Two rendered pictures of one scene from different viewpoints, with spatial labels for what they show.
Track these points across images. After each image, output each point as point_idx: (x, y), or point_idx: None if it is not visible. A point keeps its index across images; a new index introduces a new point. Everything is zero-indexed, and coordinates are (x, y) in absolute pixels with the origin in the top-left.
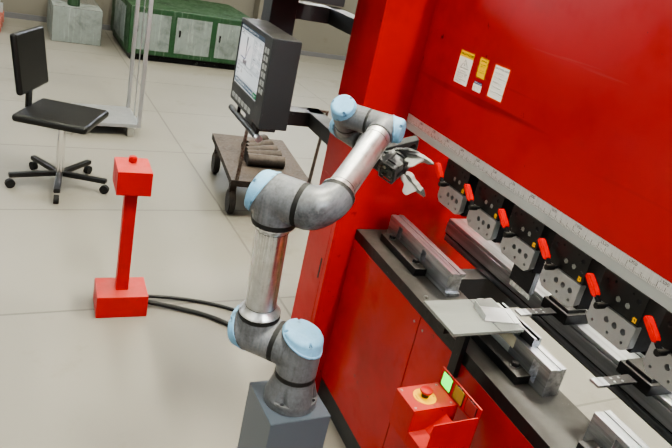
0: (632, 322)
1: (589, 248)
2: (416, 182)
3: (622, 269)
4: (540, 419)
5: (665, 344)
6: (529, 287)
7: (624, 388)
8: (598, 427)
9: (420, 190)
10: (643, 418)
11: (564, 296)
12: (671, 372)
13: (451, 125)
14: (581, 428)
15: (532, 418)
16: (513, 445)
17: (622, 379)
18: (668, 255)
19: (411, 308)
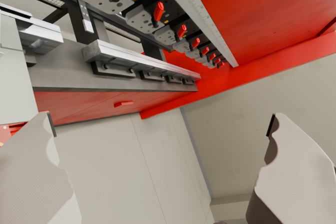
0: (164, 22)
1: None
2: (51, 154)
3: None
4: (71, 76)
5: (175, 29)
6: None
7: None
8: (101, 56)
9: (53, 135)
10: (66, 3)
11: (109, 8)
12: (170, 38)
13: None
14: (75, 52)
15: (71, 81)
16: (54, 96)
17: (83, 5)
18: None
19: None
